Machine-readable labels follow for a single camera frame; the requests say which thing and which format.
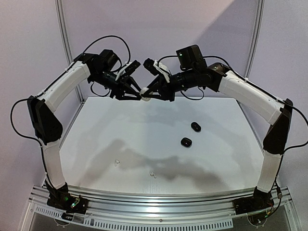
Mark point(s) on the small black charging case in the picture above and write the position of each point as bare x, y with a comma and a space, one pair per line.
186, 142

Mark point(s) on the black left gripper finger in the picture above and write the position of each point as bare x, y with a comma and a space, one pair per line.
134, 85
128, 97

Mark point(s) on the perforated metal cable tray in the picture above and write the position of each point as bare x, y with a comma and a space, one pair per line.
47, 219

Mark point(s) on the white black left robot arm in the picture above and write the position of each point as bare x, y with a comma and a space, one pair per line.
92, 68

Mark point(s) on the front aluminium rail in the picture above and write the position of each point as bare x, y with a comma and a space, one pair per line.
148, 205

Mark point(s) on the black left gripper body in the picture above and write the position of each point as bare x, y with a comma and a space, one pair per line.
118, 86

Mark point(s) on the right aluminium frame post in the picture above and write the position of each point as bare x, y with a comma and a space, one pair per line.
252, 16

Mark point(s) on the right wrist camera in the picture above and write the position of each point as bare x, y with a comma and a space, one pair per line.
156, 68

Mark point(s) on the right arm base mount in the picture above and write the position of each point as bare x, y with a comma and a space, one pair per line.
258, 201

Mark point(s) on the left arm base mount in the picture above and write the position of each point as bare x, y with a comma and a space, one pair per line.
69, 203

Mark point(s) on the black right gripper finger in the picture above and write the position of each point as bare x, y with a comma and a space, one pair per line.
157, 96
154, 86

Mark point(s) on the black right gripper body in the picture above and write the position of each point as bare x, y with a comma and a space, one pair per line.
167, 89

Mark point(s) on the left aluminium frame post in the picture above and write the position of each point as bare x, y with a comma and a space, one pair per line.
63, 30

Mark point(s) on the white earbud charging case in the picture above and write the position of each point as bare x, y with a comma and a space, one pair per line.
143, 93

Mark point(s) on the large black charging case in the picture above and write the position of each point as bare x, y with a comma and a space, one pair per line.
196, 127

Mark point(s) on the aluminium frame post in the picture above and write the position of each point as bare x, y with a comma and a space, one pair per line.
63, 30
252, 16

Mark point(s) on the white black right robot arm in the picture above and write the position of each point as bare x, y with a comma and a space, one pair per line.
219, 77

